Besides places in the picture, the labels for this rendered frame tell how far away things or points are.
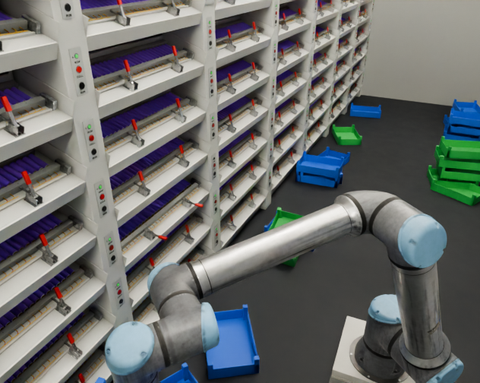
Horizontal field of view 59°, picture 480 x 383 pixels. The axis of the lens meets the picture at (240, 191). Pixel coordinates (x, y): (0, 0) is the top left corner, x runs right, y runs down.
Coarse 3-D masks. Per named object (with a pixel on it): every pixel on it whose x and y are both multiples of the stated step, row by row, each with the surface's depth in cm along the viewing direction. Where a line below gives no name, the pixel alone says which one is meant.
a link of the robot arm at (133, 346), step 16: (112, 336) 79; (128, 336) 79; (144, 336) 79; (112, 352) 77; (128, 352) 77; (144, 352) 77; (160, 352) 80; (112, 368) 77; (128, 368) 76; (144, 368) 78; (160, 368) 81
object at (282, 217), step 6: (282, 210) 244; (276, 216) 244; (282, 216) 248; (288, 216) 245; (294, 216) 243; (300, 216) 240; (276, 222) 246; (282, 222) 245; (288, 222) 244; (270, 228) 238; (294, 258) 221; (288, 264) 226; (294, 264) 223
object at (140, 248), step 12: (192, 180) 196; (204, 180) 195; (204, 192) 196; (192, 204) 187; (180, 216) 179; (156, 228) 169; (168, 228) 171; (144, 240) 162; (156, 240) 166; (132, 252) 156; (144, 252) 161; (132, 264) 156
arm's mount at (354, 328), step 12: (348, 324) 176; (360, 324) 176; (348, 336) 171; (360, 336) 171; (348, 348) 166; (336, 360) 161; (348, 360) 161; (336, 372) 157; (348, 372) 156; (360, 372) 156
